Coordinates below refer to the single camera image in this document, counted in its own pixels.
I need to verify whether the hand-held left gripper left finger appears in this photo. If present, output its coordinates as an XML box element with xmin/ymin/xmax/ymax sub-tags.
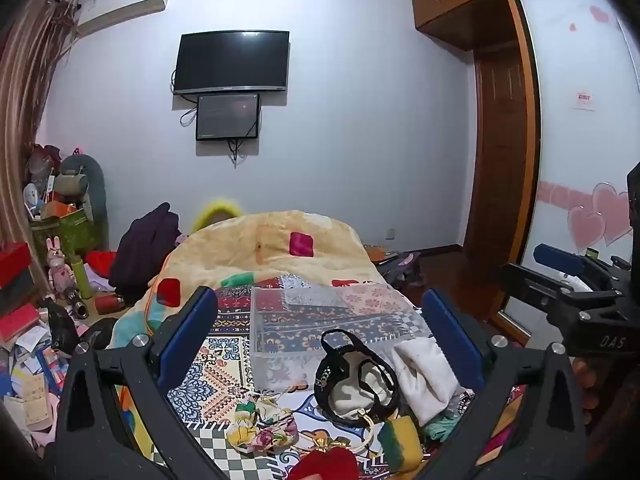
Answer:
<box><xmin>50</xmin><ymin>286</ymin><xmax>236</xmax><ymax>480</ymax></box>

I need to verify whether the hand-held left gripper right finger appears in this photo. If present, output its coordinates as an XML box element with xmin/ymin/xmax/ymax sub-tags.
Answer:
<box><xmin>415</xmin><ymin>287</ymin><xmax>598</xmax><ymax>480</ymax></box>

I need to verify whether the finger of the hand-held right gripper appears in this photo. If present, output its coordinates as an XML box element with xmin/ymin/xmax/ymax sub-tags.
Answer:
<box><xmin>533</xmin><ymin>243</ymin><xmax>592</xmax><ymax>277</ymax></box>

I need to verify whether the red soft cloth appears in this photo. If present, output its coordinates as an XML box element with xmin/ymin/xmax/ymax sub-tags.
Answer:
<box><xmin>287</xmin><ymin>447</ymin><xmax>362</xmax><ymax>480</ymax></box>

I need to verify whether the person's right hand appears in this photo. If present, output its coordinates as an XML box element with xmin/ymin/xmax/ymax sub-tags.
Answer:
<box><xmin>572</xmin><ymin>357</ymin><xmax>602</xmax><ymax>412</ymax></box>

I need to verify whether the white folded cloth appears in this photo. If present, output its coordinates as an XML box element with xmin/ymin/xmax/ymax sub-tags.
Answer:
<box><xmin>391</xmin><ymin>336</ymin><xmax>462</xmax><ymax>427</ymax></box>

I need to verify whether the colourful patterned bed sheet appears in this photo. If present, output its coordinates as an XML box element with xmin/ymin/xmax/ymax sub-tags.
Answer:
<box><xmin>115</xmin><ymin>274</ymin><xmax>532</xmax><ymax>480</ymax></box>

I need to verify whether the red cylindrical cup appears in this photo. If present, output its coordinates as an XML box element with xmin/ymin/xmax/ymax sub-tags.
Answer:
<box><xmin>95</xmin><ymin>293</ymin><xmax>125</xmax><ymax>315</ymax></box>

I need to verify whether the clutter beside bed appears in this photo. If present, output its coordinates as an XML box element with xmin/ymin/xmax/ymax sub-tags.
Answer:
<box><xmin>367</xmin><ymin>245</ymin><xmax>424</xmax><ymax>287</ymax></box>

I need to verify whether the teal knitted cloth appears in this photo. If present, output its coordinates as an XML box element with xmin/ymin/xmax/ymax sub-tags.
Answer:
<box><xmin>422</xmin><ymin>406</ymin><xmax>464</xmax><ymax>442</ymax></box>

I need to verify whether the dark purple clothing pile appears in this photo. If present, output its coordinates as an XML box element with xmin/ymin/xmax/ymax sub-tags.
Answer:
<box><xmin>109</xmin><ymin>202</ymin><xmax>182</xmax><ymax>307</ymax></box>

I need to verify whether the black and cream cloth bag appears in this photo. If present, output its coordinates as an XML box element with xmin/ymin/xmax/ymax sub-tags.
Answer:
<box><xmin>314</xmin><ymin>329</ymin><xmax>402</xmax><ymax>429</ymax></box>

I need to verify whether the brown wooden door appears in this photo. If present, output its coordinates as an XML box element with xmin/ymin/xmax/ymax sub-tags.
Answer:
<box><xmin>462</xmin><ymin>45</ymin><xmax>540</xmax><ymax>322</ymax></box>

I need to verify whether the yellow patched blanket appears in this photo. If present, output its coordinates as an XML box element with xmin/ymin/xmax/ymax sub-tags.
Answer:
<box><xmin>112</xmin><ymin>209</ymin><xmax>388</xmax><ymax>348</ymax></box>

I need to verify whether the floral fabric scrunchie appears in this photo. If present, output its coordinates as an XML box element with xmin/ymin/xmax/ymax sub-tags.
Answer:
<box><xmin>225</xmin><ymin>394</ymin><xmax>300</xmax><ymax>457</ymax></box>

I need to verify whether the red garment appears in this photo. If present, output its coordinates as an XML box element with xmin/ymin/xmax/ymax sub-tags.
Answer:
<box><xmin>85</xmin><ymin>250</ymin><xmax>119</xmax><ymax>279</ymax></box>

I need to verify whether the yellow and green sponge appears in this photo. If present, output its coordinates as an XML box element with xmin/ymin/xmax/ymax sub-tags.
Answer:
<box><xmin>377</xmin><ymin>416</ymin><xmax>425</xmax><ymax>474</ymax></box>

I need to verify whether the yellow fluffy plush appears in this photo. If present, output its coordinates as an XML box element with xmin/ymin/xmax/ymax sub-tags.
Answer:
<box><xmin>192</xmin><ymin>200</ymin><xmax>242</xmax><ymax>234</ymax></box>

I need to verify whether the frosted sliding door with hearts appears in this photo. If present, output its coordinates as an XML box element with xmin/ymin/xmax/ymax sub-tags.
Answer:
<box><xmin>500</xmin><ymin>0</ymin><xmax>640</xmax><ymax>343</ymax></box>

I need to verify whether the green bottle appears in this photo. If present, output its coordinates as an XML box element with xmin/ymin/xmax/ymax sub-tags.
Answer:
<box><xmin>70</xmin><ymin>256</ymin><xmax>94</xmax><ymax>302</ymax></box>

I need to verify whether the clear plastic storage box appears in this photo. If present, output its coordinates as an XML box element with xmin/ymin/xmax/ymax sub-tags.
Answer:
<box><xmin>250</xmin><ymin>282</ymin><xmax>437</xmax><ymax>392</ymax></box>

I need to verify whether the black plastic bag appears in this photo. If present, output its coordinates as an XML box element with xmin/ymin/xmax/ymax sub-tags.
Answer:
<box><xmin>42</xmin><ymin>300</ymin><xmax>82</xmax><ymax>357</ymax></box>

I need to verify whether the pink rabbit figure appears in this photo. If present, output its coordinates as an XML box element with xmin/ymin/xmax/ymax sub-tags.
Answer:
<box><xmin>46</xmin><ymin>236</ymin><xmax>74</xmax><ymax>292</ymax></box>

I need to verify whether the green cardboard box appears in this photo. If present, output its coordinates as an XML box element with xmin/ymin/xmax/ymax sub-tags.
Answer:
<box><xmin>30</xmin><ymin>207</ymin><xmax>97</xmax><ymax>262</ymax></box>

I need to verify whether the grey green plush toy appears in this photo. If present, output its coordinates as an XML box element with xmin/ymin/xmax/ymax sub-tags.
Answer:
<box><xmin>59</xmin><ymin>152</ymin><xmax>109</xmax><ymax>255</ymax></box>

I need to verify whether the pile of papers and books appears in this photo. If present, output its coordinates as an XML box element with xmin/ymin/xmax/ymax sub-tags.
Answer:
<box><xmin>0</xmin><ymin>305</ymin><xmax>77</xmax><ymax>448</ymax></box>

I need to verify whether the red gift box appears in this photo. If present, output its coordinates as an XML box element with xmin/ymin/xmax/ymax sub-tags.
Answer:
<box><xmin>0</xmin><ymin>242</ymin><xmax>32</xmax><ymax>289</ymax></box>

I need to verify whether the wooden overhead cabinet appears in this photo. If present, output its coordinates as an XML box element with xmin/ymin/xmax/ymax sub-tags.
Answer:
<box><xmin>410</xmin><ymin>0</ymin><xmax>526</xmax><ymax>52</ymax></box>

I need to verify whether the brown striped curtain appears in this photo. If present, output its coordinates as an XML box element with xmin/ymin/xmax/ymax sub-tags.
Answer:
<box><xmin>0</xmin><ymin>0</ymin><xmax>77</xmax><ymax>273</ymax></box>

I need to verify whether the gold ring bangle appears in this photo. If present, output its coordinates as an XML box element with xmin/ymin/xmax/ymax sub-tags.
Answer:
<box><xmin>350</xmin><ymin>412</ymin><xmax>389</xmax><ymax>457</ymax></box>

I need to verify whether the dangling black monitor cable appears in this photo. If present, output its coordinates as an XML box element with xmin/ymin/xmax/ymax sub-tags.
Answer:
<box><xmin>227</xmin><ymin>137</ymin><xmax>249</xmax><ymax>169</ymax></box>

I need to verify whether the small black wall monitor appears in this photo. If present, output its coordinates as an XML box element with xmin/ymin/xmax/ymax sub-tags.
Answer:
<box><xmin>195</xmin><ymin>93</ymin><xmax>262</xmax><ymax>141</ymax></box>

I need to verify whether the black wall television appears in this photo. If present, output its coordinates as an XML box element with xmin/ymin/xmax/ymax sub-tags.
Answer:
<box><xmin>172</xmin><ymin>30</ymin><xmax>290</xmax><ymax>96</ymax></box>

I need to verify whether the white wall air conditioner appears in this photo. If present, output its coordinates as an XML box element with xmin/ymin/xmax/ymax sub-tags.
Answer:
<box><xmin>75</xmin><ymin>0</ymin><xmax>169</xmax><ymax>37</ymax></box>

